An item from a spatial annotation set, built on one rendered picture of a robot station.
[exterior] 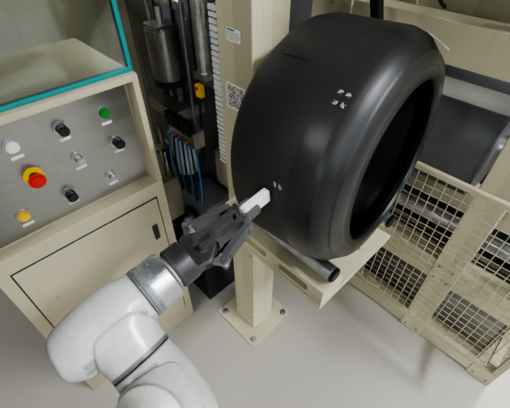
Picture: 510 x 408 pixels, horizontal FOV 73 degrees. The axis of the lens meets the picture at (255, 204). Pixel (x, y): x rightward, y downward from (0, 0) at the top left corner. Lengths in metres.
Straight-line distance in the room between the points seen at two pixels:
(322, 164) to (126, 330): 0.41
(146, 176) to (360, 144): 0.82
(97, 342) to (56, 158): 0.64
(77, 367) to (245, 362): 1.26
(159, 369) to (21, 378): 1.52
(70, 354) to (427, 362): 1.65
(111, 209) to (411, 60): 0.92
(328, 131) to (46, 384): 1.71
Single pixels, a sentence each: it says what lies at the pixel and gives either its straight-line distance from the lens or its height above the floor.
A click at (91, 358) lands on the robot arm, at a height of 1.16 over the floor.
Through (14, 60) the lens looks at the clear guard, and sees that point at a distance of 0.97.
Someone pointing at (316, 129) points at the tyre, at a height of 1.34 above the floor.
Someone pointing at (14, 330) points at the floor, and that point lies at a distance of 2.21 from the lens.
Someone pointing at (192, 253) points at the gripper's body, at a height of 1.18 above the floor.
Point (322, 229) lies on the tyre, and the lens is 0.69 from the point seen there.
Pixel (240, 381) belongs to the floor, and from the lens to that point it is 1.75.
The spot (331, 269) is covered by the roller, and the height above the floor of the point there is 0.92.
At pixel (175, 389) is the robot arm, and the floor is 1.14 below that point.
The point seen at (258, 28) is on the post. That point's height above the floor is 1.40.
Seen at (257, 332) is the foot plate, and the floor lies 0.01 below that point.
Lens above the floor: 1.66
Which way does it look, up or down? 44 degrees down
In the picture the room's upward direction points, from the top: straight up
